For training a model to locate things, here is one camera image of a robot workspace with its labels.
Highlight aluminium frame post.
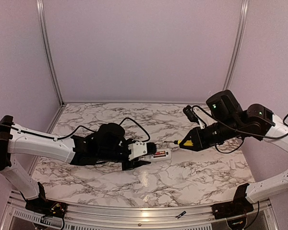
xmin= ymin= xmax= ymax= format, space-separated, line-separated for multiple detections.
xmin=222 ymin=0 xmax=250 ymax=91
xmin=36 ymin=0 xmax=64 ymax=107

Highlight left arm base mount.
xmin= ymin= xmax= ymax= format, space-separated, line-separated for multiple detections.
xmin=22 ymin=182 xmax=67 ymax=230

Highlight yellow handled screwdriver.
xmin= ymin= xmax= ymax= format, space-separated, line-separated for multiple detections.
xmin=164 ymin=140 xmax=193 ymax=147

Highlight white battery cover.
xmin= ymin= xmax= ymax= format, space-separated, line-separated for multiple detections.
xmin=229 ymin=159 xmax=236 ymax=170

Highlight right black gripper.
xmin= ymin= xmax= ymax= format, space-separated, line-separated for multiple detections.
xmin=180 ymin=117 xmax=242 ymax=152

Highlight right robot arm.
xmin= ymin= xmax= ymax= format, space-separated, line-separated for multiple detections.
xmin=177 ymin=90 xmax=288 ymax=215

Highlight right aluminium frame post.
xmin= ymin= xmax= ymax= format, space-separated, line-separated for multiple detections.
xmin=222 ymin=0 xmax=250 ymax=91

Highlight white remote control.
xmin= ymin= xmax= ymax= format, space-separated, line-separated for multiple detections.
xmin=140 ymin=149 xmax=172 ymax=162

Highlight front aluminium rail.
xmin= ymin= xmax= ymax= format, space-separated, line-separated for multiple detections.
xmin=7 ymin=191 xmax=279 ymax=230

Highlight red black battery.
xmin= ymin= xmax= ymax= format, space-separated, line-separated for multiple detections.
xmin=153 ymin=151 xmax=168 ymax=158

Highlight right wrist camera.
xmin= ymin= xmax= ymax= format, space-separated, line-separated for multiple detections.
xmin=183 ymin=105 xmax=207 ymax=129

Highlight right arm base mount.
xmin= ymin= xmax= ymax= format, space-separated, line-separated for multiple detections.
xmin=211 ymin=183 xmax=260 ymax=230

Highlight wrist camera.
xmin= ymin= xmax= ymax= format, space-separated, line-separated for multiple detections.
xmin=183 ymin=105 xmax=207 ymax=129
xmin=128 ymin=141 xmax=147 ymax=161

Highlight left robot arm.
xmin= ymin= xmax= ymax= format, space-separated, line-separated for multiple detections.
xmin=0 ymin=115 xmax=157 ymax=213

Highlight left aluminium frame post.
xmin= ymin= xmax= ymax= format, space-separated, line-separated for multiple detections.
xmin=36 ymin=0 xmax=64 ymax=107

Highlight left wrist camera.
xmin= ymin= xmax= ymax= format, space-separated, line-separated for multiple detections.
xmin=128 ymin=141 xmax=147 ymax=161

